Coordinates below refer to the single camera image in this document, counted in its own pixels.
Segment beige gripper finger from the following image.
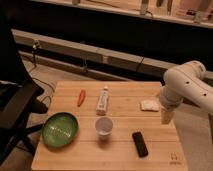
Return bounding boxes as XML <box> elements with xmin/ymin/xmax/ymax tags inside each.
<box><xmin>161</xmin><ymin>108</ymin><xmax>174</xmax><ymax>124</ymax></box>

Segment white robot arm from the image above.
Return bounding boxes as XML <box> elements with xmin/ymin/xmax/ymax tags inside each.
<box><xmin>159</xmin><ymin>61</ymin><xmax>213</xmax><ymax>124</ymax></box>

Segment white crumpled cloth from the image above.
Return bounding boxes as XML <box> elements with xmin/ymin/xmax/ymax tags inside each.
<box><xmin>140</xmin><ymin>100</ymin><xmax>159</xmax><ymax>112</ymax></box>

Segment black remote control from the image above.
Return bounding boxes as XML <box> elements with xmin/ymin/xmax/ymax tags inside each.
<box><xmin>132</xmin><ymin>132</ymin><xmax>148</xmax><ymax>157</ymax></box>

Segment white tube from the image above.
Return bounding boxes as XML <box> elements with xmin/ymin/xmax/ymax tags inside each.
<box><xmin>96</xmin><ymin>86</ymin><xmax>109</xmax><ymax>116</ymax></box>

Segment orange carrot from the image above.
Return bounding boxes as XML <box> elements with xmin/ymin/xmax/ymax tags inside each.
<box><xmin>77</xmin><ymin>90</ymin><xmax>86</xmax><ymax>107</ymax></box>

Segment green bowl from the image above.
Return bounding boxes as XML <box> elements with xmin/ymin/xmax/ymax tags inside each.
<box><xmin>42</xmin><ymin>112</ymin><xmax>79</xmax><ymax>148</ymax></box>

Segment black chair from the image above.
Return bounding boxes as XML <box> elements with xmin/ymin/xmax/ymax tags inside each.
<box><xmin>0</xmin><ymin>5</ymin><xmax>48</xmax><ymax>166</ymax></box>

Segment black floor cable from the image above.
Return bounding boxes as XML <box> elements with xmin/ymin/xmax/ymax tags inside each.
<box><xmin>20</xmin><ymin>54</ymin><xmax>56</xmax><ymax>107</ymax></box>

